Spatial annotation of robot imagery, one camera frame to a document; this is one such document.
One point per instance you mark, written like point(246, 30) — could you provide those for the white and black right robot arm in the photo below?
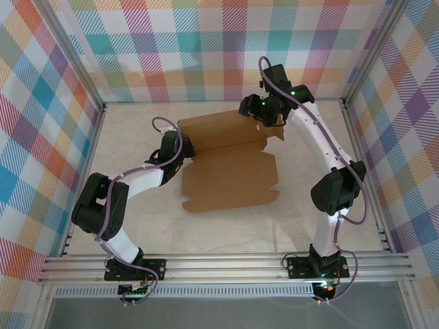
point(319, 144)

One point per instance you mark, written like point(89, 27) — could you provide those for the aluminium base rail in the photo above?
point(223, 269)

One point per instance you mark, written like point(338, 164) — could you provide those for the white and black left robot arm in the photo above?
point(144, 180)

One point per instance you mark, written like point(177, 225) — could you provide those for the grey metal panel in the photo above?
point(223, 313)

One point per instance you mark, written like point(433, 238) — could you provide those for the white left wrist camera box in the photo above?
point(168, 129)

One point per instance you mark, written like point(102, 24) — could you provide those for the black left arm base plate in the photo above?
point(154, 269)

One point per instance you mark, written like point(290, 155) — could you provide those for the green circuit board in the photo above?
point(135, 291)

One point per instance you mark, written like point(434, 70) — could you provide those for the orange and black circuit board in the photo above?
point(326, 289)

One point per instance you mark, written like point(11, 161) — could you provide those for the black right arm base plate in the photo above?
point(298, 267)

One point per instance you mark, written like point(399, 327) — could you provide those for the aluminium side rail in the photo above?
point(82, 181)
point(368, 178)

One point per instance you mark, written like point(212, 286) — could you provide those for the brown cardboard box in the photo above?
point(229, 178)

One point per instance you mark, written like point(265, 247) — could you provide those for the aluminium frame post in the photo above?
point(372, 51)
point(75, 58)

